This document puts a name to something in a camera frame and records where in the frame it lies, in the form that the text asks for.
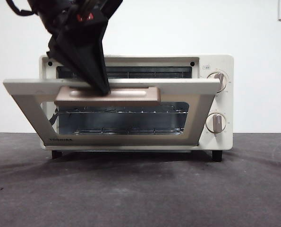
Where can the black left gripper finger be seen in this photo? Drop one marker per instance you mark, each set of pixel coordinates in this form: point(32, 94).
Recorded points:
point(90, 59)
point(57, 56)

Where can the cream Toshiba toaster oven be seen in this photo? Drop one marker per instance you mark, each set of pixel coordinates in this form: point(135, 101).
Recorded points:
point(220, 142)

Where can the cream oven knob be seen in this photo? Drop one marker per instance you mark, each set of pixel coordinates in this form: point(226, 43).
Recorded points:
point(221, 79)
point(215, 123)

